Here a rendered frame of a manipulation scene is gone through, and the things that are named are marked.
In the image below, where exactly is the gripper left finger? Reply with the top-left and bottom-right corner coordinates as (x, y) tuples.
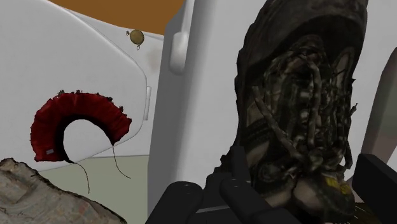
(144, 144), (300, 224)

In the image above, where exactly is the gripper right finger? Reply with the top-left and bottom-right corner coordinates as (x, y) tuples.
(351, 153), (397, 224)

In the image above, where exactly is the dark camouflage laced boot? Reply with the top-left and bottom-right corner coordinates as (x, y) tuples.
(214, 0), (370, 224)

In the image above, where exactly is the red crescent fabric collar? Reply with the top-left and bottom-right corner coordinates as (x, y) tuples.
(29, 89), (133, 195)

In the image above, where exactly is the small brass round pendant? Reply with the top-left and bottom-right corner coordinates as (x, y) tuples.
(125, 29), (146, 52)

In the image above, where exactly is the grey rough stone-like object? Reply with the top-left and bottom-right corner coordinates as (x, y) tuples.
(0, 157), (129, 224)

